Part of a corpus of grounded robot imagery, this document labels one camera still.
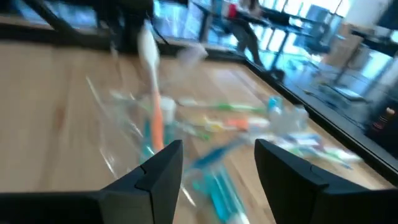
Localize person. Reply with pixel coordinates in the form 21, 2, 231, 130
217, 0, 268, 68

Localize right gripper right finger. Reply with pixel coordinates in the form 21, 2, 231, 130
254, 139, 371, 224

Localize teal and white toothbrush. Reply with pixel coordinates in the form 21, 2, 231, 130
292, 146, 363, 169

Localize black computer tower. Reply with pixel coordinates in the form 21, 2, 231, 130
365, 93, 398, 150

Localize orange and white toothbrush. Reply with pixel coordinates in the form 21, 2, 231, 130
136, 20, 165, 153

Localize colourful toothbrushes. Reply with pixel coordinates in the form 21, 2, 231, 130
178, 98, 267, 114

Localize orange toothbrush with yellow head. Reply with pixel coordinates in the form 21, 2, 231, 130
201, 115, 271, 132

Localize clear plastic bag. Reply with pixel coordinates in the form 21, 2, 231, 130
85, 74, 252, 224

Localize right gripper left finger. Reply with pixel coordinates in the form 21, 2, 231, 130
99, 140, 183, 224

